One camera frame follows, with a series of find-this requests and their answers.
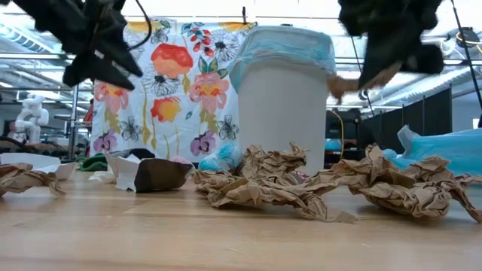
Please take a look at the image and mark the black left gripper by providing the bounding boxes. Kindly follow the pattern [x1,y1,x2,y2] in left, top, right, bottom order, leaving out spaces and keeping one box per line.
[11,0,145,92]

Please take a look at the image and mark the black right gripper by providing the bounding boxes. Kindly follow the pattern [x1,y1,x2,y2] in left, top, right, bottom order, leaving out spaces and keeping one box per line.
[337,0,446,90]

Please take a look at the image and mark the small brown paper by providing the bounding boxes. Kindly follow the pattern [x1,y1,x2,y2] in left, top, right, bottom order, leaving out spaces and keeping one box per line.
[326,62,402,105]

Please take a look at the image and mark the light blue plastic trash bag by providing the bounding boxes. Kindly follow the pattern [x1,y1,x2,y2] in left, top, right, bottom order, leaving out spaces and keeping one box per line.
[382,124,482,177]
[227,24,338,94]

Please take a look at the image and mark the torn white paper sheet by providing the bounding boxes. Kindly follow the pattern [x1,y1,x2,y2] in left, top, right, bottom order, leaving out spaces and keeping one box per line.
[103,149,151,193]

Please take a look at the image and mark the white tissue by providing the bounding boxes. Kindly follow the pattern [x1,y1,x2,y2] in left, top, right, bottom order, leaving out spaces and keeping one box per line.
[87,169,117,185]
[0,151,79,181]

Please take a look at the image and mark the dark printed snack wrapper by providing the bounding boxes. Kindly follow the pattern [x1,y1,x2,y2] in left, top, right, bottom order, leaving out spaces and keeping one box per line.
[133,157,194,194]

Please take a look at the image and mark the white plastic trash bin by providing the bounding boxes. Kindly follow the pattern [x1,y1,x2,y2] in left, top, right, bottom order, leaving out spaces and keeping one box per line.
[236,63,330,177]

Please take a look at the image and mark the blue white paper ball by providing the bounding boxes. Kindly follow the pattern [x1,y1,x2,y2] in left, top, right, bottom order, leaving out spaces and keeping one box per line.
[197,141,244,173]

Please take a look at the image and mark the thin black pole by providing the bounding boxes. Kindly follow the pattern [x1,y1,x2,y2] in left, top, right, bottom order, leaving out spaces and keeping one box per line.
[450,0,482,111]

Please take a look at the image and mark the round black lamp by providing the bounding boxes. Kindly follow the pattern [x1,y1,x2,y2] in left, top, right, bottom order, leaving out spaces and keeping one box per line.
[454,26,482,49]

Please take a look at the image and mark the floral printed cloth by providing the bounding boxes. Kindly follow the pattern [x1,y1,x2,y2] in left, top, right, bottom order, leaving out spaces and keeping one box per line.
[89,19,259,163]

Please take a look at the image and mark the white humanoid robot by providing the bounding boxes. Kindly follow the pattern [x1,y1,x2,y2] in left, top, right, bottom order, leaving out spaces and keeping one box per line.
[13,93,50,145]

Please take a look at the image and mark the green black cloth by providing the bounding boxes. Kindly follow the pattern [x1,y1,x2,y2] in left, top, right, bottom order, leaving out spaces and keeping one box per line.
[76,148,156,173]

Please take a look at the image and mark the black partition wall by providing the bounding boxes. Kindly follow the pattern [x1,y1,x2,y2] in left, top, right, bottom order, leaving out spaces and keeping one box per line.
[357,87,453,155]

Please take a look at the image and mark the yellow cable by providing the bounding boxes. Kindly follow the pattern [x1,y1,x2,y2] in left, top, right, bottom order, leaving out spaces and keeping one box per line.
[328,108,346,159]

